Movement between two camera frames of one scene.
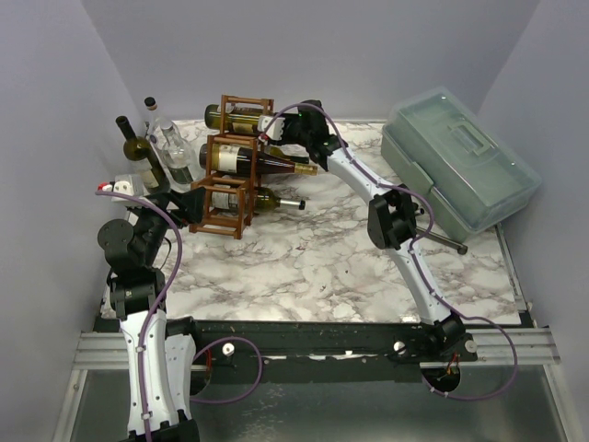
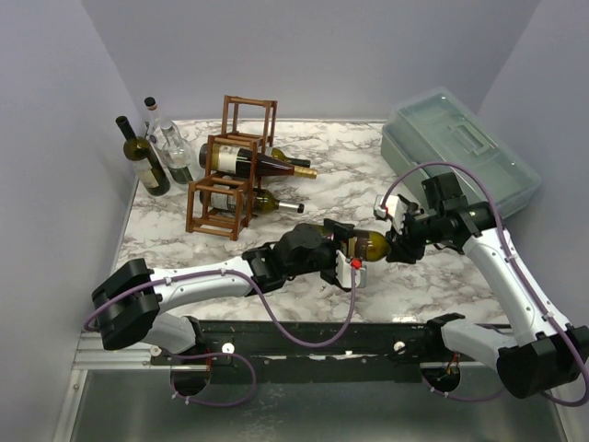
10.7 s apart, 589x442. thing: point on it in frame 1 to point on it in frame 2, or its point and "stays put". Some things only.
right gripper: x=289 y=129 to x=405 y=237
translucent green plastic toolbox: x=461 y=163 stays put
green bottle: x=237 y=119 to x=368 y=245
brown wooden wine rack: x=224 y=201 stays put
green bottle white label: x=140 y=150 stays put
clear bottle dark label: x=179 y=157 stays put
